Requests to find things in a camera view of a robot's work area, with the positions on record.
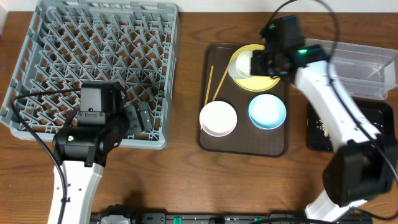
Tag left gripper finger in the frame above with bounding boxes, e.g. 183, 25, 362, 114
124, 106, 141, 136
137, 101, 153, 131

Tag white cup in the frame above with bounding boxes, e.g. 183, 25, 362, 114
228, 50, 253, 80

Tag light blue bowl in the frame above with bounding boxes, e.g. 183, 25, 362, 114
248, 94, 287, 130

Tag rice food scraps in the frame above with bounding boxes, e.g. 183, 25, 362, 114
315, 119, 329, 138

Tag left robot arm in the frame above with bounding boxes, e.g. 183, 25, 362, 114
48, 82, 152, 223

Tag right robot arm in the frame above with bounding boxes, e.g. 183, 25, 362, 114
250, 16, 397, 223

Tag black waste tray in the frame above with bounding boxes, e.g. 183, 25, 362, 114
306, 98, 395, 152

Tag yellow plate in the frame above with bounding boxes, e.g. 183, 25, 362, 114
229, 44, 280, 92

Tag left wooden chopstick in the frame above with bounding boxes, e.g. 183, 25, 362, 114
200, 65, 215, 131

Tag wooden chopstick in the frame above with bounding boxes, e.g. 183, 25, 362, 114
212, 64, 229, 101
200, 65, 215, 131

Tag grey plastic dish rack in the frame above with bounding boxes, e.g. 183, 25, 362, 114
1, 1, 180, 150

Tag right wooden chopstick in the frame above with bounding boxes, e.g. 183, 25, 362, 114
212, 64, 229, 101

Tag brown serving tray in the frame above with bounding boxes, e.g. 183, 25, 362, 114
197, 43, 289, 157

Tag clear plastic bin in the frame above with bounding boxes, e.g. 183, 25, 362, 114
292, 37, 398, 101

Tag right black cable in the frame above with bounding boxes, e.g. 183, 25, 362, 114
264, 0, 398, 215

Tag black cable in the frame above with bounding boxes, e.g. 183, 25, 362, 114
264, 0, 398, 215
11, 88, 82, 224

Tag left black cable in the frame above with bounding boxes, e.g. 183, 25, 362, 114
11, 88, 82, 224

